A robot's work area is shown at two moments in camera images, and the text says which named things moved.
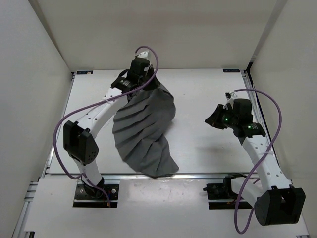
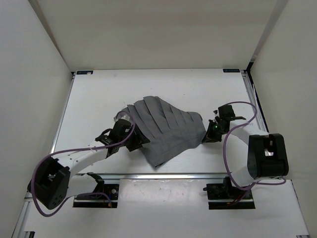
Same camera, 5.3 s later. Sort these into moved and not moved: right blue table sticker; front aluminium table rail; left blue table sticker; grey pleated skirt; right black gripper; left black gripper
Moved: right black gripper; grey pleated skirt; left black gripper
Not moved: front aluminium table rail; right blue table sticker; left blue table sticker
